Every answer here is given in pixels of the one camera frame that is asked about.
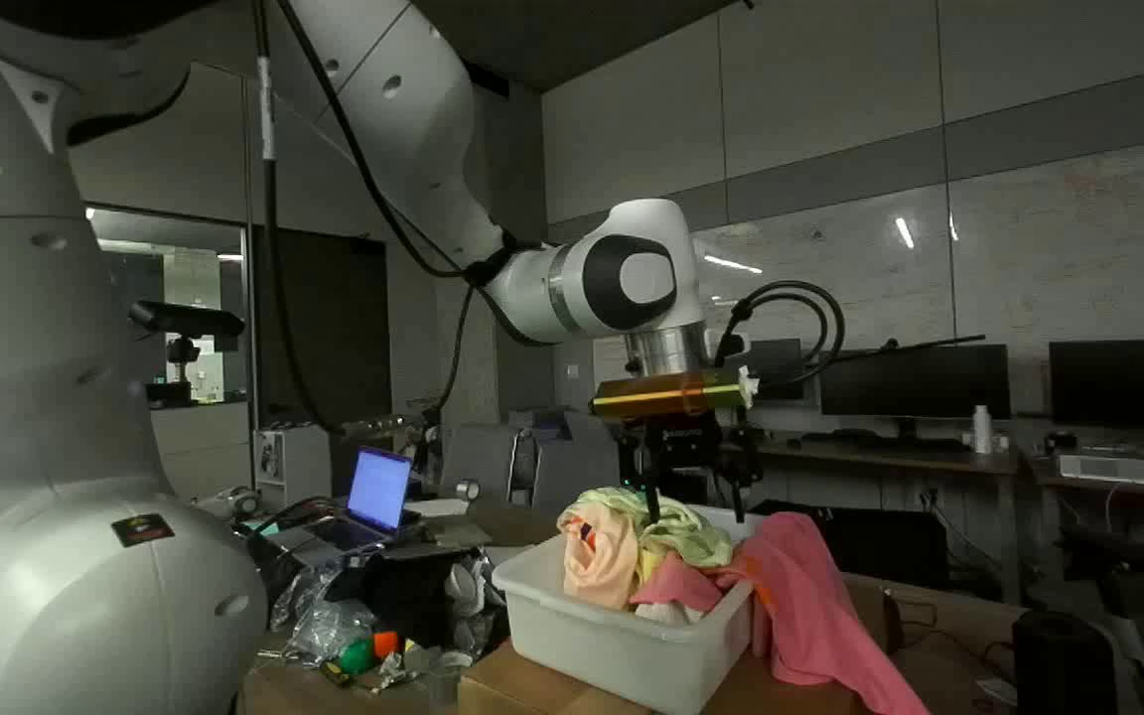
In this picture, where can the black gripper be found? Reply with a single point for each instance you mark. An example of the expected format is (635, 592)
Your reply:
(676, 442)

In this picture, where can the light green towel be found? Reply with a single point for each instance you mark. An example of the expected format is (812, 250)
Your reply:
(685, 538)

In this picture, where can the peach cloth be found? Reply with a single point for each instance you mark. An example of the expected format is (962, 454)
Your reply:
(592, 559)

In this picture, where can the pink cloth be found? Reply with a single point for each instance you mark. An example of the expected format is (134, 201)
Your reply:
(812, 611)

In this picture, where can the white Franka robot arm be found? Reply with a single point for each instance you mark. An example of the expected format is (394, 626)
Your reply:
(40, 397)

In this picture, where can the small white cloth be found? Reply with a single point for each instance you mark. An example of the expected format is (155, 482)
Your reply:
(666, 612)

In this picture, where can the grey office chair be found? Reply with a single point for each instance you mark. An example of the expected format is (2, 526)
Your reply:
(574, 479)

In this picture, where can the black computer monitor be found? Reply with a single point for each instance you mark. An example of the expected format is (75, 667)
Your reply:
(917, 381)
(783, 363)
(1129, 381)

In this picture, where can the white plastic bin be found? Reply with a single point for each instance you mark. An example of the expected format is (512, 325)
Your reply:
(598, 638)

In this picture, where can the wooden office desk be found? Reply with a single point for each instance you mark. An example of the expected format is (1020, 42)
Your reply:
(1114, 486)
(892, 464)

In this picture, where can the white bottle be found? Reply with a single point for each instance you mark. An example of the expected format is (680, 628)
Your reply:
(984, 430)

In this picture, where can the open laptop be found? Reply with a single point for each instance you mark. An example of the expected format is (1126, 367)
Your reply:
(380, 486)

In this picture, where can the small orange object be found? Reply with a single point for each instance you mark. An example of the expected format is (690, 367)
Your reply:
(387, 645)

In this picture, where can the small green object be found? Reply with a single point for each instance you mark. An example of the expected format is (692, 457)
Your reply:
(355, 658)

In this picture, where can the clear plastic bag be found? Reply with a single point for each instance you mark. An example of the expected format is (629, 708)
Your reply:
(326, 628)

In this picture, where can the black cylindrical bin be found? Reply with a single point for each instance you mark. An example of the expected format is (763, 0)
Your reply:
(1062, 662)

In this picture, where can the white desktop device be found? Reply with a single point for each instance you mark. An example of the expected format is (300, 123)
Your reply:
(1103, 466)

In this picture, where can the black camera on stand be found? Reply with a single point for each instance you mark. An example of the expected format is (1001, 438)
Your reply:
(188, 325)

